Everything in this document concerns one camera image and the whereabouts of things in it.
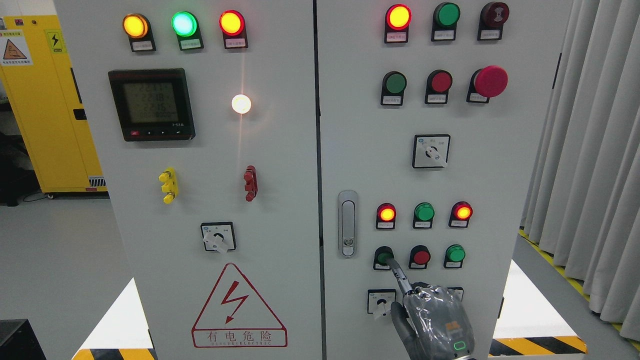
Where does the upper right selector switch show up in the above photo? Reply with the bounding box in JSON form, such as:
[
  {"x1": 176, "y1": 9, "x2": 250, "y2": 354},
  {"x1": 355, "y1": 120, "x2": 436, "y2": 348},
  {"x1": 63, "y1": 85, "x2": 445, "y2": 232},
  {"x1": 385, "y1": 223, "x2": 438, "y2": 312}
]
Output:
[{"x1": 412, "y1": 134, "x2": 451, "y2": 169}]

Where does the red terminal block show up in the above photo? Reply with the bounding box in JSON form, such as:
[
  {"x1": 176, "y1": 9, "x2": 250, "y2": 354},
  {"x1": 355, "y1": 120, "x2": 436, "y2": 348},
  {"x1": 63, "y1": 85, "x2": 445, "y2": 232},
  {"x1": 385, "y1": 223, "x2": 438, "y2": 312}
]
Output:
[{"x1": 243, "y1": 165, "x2": 258, "y2": 202}]

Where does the green indicator light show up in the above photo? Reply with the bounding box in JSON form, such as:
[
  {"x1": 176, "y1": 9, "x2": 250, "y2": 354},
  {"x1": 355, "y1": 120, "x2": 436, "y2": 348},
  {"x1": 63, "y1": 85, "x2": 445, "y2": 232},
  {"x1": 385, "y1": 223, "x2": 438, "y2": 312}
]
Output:
[
  {"x1": 413, "y1": 202, "x2": 435, "y2": 230},
  {"x1": 171, "y1": 11, "x2": 204, "y2": 51},
  {"x1": 430, "y1": 2, "x2": 461, "y2": 42}
]

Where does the lower right red indicator light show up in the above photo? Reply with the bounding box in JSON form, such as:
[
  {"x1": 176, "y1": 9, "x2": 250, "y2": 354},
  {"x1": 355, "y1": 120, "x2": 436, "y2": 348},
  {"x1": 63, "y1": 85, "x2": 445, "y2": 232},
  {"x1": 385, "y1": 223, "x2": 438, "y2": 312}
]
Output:
[{"x1": 448, "y1": 201, "x2": 473, "y2": 229}]

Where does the red indicator light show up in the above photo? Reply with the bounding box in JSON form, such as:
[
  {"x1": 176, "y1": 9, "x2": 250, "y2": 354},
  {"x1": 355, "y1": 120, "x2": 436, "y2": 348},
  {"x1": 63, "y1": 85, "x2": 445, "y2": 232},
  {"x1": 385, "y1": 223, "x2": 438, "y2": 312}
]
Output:
[
  {"x1": 448, "y1": 201, "x2": 473, "y2": 229},
  {"x1": 218, "y1": 9, "x2": 249, "y2": 50},
  {"x1": 384, "y1": 3, "x2": 412, "y2": 44},
  {"x1": 375, "y1": 203, "x2": 397, "y2": 230}
]

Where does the green start push button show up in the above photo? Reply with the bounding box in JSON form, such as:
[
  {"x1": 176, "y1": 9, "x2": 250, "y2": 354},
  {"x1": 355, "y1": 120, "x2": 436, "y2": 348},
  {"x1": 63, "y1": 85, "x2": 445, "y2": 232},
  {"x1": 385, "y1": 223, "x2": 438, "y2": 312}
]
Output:
[{"x1": 372, "y1": 246, "x2": 394, "y2": 271}]

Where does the green indicator light top left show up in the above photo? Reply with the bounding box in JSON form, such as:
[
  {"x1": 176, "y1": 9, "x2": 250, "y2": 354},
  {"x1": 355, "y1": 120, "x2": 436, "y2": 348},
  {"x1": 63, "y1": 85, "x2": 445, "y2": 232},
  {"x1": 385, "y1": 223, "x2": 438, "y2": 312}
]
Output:
[{"x1": 171, "y1": 11, "x2": 204, "y2": 51}]

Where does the yellow safety cabinet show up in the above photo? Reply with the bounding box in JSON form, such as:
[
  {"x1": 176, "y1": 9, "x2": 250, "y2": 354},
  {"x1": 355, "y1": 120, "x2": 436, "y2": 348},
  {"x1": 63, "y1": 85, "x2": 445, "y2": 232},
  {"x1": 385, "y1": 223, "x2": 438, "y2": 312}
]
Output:
[{"x1": 1, "y1": 14, "x2": 107, "y2": 198}]

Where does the lower white selector switch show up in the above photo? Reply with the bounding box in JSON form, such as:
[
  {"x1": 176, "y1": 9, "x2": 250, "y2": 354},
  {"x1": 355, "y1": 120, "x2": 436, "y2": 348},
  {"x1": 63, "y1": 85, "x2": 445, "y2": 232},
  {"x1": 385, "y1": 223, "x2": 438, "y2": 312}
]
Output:
[{"x1": 366, "y1": 288, "x2": 397, "y2": 321}]

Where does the lower left red indicator light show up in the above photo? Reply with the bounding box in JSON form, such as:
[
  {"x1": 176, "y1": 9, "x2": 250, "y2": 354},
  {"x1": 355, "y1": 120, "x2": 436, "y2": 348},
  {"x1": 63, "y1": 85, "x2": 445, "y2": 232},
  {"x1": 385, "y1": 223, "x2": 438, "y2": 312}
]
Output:
[{"x1": 375, "y1": 203, "x2": 397, "y2": 230}]

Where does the silver door latch handle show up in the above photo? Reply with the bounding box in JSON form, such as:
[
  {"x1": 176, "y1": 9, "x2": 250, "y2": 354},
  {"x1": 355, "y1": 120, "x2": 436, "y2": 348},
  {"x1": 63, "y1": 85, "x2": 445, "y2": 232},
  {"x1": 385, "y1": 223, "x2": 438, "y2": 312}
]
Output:
[{"x1": 337, "y1": 190, "x2": 358, "y2": 258}]

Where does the lower right green push button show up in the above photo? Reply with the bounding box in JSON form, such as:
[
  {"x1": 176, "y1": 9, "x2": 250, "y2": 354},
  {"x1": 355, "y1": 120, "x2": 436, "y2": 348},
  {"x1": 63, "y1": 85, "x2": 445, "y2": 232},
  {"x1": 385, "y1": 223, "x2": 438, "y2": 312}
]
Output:
[{"x1": 443, "y1": 244, "x2": 466, "y2": 269}]

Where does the upper red push button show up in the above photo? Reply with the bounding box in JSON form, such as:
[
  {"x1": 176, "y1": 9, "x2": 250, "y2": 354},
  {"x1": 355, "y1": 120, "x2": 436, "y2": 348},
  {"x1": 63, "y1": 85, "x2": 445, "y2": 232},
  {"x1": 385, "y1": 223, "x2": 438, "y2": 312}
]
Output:
[{"x1": 423, "y1": 69, "x2": 453, "y2": 105}]

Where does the upper green push button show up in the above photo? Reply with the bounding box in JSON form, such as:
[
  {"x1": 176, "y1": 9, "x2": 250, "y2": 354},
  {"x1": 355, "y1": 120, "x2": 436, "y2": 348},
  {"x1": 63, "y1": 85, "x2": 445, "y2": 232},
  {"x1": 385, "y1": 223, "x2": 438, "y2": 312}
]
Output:
[{"x1": 380, "y1": 71, "x2": 407, "y2": 107}]

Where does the red electrical hazard warning sticker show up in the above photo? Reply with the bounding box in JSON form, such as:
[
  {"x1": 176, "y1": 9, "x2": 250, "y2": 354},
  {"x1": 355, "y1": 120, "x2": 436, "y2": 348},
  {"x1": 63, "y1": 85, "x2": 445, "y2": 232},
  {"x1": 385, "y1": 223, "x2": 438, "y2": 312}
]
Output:
[{"x1": 190, "y1": 262, "x2": 288, "y2": 349}]

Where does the black digital power meter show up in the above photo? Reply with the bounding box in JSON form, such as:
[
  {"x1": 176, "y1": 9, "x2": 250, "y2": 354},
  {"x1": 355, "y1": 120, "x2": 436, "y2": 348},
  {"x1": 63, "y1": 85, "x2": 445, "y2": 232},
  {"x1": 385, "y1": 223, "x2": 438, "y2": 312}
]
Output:
[{"x1": 108, "y1": 68, "x2": 196, "y2": 142}]

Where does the left door selector switch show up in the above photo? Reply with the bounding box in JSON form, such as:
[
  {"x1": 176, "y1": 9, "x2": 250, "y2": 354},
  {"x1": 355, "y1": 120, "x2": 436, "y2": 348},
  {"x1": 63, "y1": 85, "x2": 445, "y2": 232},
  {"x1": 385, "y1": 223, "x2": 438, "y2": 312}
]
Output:
[{"x1": 200, "y1": 221, "x2": 237, "y2": 253}]

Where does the red indicator light top left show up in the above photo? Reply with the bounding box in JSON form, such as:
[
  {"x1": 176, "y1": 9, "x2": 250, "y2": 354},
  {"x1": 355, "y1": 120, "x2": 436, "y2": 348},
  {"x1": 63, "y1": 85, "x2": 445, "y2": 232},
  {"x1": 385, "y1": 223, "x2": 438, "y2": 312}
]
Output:
[{"x1": 218, "y1": 9, "x2": 249, "y2": 50}]

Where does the black knob rotary switch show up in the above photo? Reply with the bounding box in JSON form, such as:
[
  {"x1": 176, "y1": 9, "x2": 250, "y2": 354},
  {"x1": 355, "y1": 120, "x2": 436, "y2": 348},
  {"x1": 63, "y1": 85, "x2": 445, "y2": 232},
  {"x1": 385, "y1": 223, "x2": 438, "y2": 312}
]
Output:
[{"x1": 447, "y1": 286, "x2": 464, "y2": 301}]

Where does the yellow terminal block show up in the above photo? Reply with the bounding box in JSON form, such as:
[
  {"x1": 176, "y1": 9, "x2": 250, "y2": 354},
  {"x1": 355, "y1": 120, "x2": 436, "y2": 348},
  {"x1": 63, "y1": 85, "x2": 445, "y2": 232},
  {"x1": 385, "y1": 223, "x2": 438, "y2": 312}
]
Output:
[{"x1": 158, "y1": 167, "x2": 179, "y2": 204}]

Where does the red emergency stop mushroom button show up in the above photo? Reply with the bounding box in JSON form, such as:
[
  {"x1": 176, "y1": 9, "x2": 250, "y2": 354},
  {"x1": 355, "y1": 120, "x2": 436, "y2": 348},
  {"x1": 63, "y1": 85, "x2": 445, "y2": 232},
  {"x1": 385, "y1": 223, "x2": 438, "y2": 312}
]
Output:
[{"x1": 466, "y1": 64, "x2": 509, "y2": 104}]

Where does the red indicator light top right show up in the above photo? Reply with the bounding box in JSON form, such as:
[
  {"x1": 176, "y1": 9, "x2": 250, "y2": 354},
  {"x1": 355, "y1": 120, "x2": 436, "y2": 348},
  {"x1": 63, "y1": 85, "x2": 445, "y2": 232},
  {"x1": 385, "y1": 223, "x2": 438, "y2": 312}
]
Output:
[{"x1": 384, "y1": 3, "x2": 412, "y2": 44}]

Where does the grey electrical control cabinet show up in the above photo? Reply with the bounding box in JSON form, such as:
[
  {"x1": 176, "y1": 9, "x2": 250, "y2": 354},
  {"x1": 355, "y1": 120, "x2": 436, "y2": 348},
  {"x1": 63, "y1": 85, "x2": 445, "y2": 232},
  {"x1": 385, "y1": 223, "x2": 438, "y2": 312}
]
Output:
[{"x1": 54, "y1": 0, "x2": 574, "y2": 360}]

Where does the white glowing indicator light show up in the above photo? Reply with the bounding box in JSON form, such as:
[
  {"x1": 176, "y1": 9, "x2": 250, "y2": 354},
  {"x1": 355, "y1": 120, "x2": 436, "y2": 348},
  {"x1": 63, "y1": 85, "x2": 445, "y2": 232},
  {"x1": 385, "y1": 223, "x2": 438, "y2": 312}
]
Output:
[{"x1": 231, "y1": 93, "x2": 252, "y2": 115}]

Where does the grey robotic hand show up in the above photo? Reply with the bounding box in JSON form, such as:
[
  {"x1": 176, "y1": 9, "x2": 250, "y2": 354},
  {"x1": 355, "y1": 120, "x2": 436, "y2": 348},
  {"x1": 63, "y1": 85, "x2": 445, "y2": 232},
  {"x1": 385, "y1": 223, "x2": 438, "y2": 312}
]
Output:
[{"x1": 387, "y1": 258, "x2": 475, "y2": 360}]

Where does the dark red buzzer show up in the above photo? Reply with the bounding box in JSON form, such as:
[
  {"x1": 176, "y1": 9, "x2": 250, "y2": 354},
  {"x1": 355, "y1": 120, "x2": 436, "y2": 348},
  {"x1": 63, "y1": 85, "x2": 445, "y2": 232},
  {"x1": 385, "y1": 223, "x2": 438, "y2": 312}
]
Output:
[{"x1": 477, "y1": 1, "x2": 510, "y2": 41}]

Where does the lower red push button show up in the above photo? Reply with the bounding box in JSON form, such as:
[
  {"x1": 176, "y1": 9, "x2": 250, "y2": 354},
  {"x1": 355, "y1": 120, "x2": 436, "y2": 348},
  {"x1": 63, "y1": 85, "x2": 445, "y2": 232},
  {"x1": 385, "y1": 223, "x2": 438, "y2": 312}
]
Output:
[{"x1": 408, "y1": 244, "x2": 431, "y2": 270}]

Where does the green indicator light top right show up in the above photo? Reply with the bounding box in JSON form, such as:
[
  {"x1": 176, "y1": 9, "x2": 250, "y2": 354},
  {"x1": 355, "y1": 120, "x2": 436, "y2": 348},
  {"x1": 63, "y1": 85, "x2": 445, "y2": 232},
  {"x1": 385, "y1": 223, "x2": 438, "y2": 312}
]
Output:
[{"x1": 430, "y1": 2, "x2": 461, "y2": 42}]

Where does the grey curtain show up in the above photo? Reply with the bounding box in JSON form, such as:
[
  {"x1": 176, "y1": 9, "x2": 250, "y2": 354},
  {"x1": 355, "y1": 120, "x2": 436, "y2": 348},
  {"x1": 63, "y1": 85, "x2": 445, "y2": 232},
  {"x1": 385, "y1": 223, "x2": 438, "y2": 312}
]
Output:
[{"x1": 522, "y1": 0, "x2": 640, "y2": 340}]

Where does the yellow indicator light top left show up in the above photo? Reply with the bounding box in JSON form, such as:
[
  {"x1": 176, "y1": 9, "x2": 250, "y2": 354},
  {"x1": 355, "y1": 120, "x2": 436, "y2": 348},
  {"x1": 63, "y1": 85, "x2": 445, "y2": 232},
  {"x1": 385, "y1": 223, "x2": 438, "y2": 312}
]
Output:
[{"x1": 122, "y1": 13, "x2": 157, "y2": 53}]

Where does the lower middle green indicator light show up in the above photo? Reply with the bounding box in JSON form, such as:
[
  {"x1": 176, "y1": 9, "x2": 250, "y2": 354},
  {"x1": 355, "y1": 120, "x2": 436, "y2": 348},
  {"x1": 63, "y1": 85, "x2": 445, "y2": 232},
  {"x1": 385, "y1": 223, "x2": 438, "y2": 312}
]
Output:
[{"x1": 413, "y1": 202, "x2": 435, "y2": 230}]

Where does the red push button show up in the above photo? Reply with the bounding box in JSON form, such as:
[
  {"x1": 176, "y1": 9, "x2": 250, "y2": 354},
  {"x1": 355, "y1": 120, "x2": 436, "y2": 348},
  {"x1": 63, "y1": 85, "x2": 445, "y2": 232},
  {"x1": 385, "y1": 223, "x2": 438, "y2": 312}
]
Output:
[
  {"x1": 423, "y1": 69, "x2": 453, "y2": 105},
  {"x1": 408, "y1": 244, "x2": 431, "y2": 270}
]

